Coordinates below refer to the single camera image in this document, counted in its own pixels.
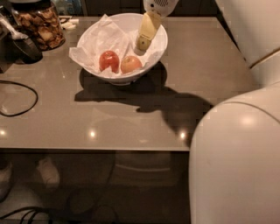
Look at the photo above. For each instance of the orange yellow apple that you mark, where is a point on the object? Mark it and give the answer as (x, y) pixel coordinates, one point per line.
(130, 63)

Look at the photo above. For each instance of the white bowl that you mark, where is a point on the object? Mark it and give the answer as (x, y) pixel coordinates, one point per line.
(128, 43)

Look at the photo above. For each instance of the red apple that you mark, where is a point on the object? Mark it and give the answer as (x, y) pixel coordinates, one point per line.
(109, 59)

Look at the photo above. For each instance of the white paper liner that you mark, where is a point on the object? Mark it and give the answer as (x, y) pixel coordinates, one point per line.
(99, 43)

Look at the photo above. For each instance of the glass jar of dried slices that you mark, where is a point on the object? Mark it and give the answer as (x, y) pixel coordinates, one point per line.
(39, 19)

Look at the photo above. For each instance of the black appliance with handle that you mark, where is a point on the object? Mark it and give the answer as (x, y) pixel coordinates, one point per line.
(15, 45)

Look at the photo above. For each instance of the white shoe under table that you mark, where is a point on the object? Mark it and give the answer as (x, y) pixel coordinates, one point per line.
(49, 173)

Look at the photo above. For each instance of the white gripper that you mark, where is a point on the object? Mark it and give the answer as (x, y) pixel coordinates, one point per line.
(161, 5)

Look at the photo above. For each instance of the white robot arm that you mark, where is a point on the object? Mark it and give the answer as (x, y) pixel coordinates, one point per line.
(234, 162)

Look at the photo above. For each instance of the small white items on table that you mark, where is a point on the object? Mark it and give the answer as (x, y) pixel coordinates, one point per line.
(69, 23)

